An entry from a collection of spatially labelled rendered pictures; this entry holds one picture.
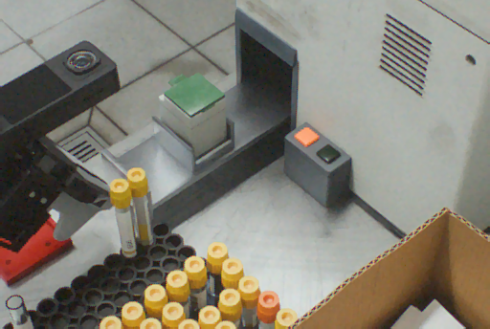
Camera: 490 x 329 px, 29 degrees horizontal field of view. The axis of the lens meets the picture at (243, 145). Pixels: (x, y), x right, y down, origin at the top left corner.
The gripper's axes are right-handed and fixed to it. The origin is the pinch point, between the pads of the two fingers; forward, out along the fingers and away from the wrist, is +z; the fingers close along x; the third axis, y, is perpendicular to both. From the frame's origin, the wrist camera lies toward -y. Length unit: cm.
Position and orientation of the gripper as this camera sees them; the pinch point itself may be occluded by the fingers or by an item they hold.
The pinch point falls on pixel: (108, 190)
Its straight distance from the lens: 83.3
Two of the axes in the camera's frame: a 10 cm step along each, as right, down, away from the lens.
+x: 6.6, 5.5, -5.2
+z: 3.9, 3.4, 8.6
